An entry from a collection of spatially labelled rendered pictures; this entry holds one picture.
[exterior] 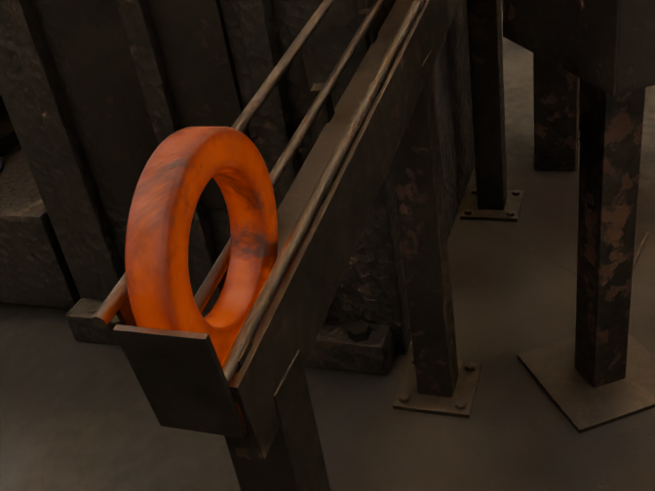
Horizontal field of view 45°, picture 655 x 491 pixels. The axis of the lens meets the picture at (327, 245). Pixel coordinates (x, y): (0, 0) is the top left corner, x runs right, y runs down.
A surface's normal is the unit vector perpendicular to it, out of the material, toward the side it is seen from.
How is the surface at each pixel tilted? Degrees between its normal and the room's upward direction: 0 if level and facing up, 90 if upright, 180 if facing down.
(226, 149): 90
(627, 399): 0
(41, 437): 0
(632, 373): 0
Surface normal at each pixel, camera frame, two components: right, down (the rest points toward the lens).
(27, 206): -0.15, -0.84
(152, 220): -0.33, -0.21
